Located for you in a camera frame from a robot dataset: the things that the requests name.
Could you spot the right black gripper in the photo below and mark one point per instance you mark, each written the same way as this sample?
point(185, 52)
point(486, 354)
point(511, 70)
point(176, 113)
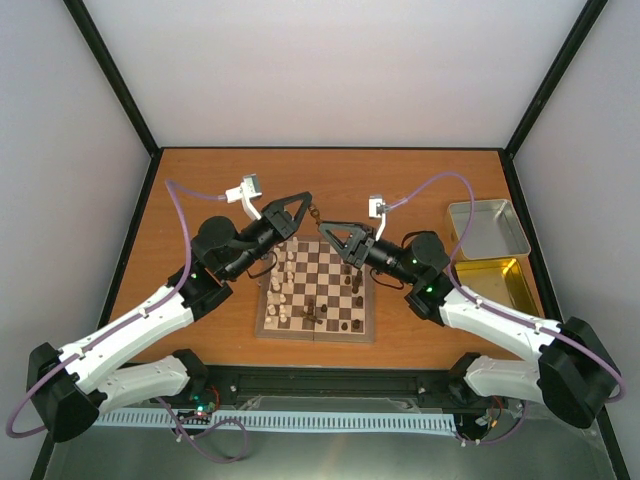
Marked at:
point(354, 257)

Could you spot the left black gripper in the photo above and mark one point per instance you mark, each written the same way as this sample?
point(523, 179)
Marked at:
point(281, 221)

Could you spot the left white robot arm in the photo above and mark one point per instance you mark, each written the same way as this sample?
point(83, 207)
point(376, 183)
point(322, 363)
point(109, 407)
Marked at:
point(72, 386)

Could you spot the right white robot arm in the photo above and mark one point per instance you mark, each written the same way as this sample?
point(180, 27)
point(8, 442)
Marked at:
point(562, 365)

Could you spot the dark king chess piece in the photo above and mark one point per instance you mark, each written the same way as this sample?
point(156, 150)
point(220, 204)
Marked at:
point(356, 282)

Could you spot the wooden folding chess board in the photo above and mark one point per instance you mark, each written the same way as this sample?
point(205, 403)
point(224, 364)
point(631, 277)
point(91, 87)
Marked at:
point(319, 277)

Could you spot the row of white chess pieces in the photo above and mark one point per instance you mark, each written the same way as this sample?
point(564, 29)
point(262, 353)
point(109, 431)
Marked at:
point(280, 290)

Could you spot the silver tin lid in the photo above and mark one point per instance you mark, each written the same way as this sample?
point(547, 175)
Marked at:
point(489, 229)

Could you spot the gold tin box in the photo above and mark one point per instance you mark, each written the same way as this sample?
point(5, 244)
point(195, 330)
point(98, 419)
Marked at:
point(500, 280)

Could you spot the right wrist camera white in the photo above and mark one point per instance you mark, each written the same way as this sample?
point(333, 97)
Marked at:
point(377, 209)

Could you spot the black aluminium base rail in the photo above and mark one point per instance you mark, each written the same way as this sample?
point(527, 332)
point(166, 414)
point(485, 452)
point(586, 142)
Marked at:
point(320, 385)

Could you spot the light blue cable duct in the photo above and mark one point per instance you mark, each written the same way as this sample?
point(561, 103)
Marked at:
point(286, 421)

